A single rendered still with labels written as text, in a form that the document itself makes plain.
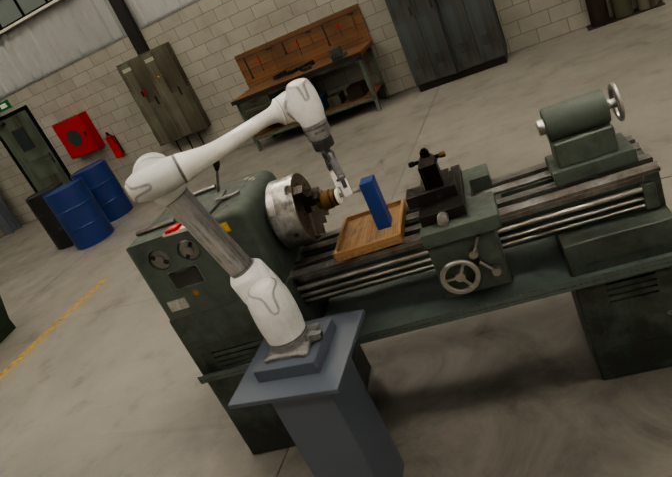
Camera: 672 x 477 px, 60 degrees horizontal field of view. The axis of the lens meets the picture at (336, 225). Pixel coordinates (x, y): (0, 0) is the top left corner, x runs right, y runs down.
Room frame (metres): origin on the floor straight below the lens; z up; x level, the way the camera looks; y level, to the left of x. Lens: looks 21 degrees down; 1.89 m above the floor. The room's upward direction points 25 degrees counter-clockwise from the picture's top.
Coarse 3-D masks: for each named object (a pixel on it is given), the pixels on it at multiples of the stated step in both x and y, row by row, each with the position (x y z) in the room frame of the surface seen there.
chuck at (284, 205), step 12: (276, 180) 2.45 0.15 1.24; (288, 180) 2.39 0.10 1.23; (300, 180) 2.48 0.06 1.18; (276, 192) 2.36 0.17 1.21; (276, 204) 2.33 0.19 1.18; (288, 204) 2.30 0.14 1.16; (300, 204) 2.36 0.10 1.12; (276, 216) 2.31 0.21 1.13; (288, 216) 2.29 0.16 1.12; (300, 216) 2.30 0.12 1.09; (288, 228) 2.29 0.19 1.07; (300, 228) 2.28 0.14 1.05; (312, 228) 2.36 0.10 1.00; (300, 240) 2.31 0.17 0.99; (312, 240) 2.32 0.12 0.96
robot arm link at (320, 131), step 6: (324, 120) 1.96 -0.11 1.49; (312, 126) 1.94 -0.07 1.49; (318, 126) 1.94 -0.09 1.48; (324, 126) 1.95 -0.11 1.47; (306, 132) 1.96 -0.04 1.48; (312, 132) 1.95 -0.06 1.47; (318, 132) 1.94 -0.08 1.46; (324, 132) 1.94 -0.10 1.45; (330, 132) 1.96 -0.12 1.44; (312, 138) 1.95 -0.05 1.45; (318, 138) 1.94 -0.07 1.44; (324, 138) 1.95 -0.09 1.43
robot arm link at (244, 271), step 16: (176, 192) 1.99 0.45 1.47; (176, 208) 2.00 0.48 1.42; (192, 208) 2.01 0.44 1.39; (192, 224) 2.00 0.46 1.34; (208, 224) 2.01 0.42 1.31; (208, 240) 2.00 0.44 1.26; (224, 240) 2.02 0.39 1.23; (224, 256) 2.01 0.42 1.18; (240, 256) 2.02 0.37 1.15; (240, 272) 2.01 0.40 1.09; (256, 272) 2.00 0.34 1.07; (272, 272) 2.05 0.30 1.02; (240, 288) 2.00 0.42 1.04
